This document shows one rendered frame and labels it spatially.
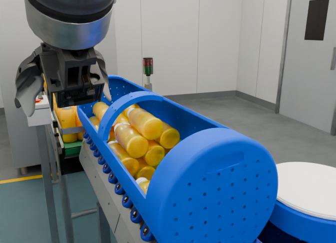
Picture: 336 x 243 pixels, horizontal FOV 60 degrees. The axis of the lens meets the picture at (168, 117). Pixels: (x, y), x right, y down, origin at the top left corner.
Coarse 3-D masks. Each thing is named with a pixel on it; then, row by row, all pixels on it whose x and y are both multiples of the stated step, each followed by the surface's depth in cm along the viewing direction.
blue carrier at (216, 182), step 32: (128, 96) 89; (160, 96) 90; (192, 128) 91; (224, 128) 59; (192, 160) 50; (224, 160) 54; (256, 160) 57; (128, 192) 66; (160, 192) 51; (192, 192) 52; (224, 192) 55; (256, 192) 59; (160, 224) 51; (192, 224) 54; (224, 224) 58; (256, 224) 62
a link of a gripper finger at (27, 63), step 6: (24, 60) 40; (30, 60) 40; (36, 60) 40; (18, 66) 41; (24, 66) 40; (30, 66) 40; (36, 66) 40; (18, 72) 41; (24, 72) 41; (30, 72) 41; (36, 72) 42; (18, 78) 43; (24, 78) 42; (18, 84) 43
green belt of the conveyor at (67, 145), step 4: (44, 92) 251; (76, 140) 143; (80, 140) 143; (64, 144) 138; (68, 144) 138; (72, 144) 139; (76, 144) 139; (80, 144) 140; (64, 148) 147; (68, 148) 138; (72, 148) 138; (76, 148) 139; (64, 152) 142; (68, 152) 137; (72, 152) 138; (76, 152) 139
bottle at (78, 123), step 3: (75, 111) 141; (75, 114) 141; (75, 117) 141; (78, 120) 140; (78, 123) 141; (81, 123) 140; (78, 132) 142; (81, 132) 142; (78, 135) 143; (81, 135) 142; (78, 138) 143; (81, 138) 143
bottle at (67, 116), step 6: (66, 108) 137; (60, 114) 138; (66, 114) 136; (72, 114) 138; (60, 120) 139; (66, 120) 137; (72, 120) 138; (66, 126) 138; (72, 126) 139; (66, 138) 139; (72, 138) 140
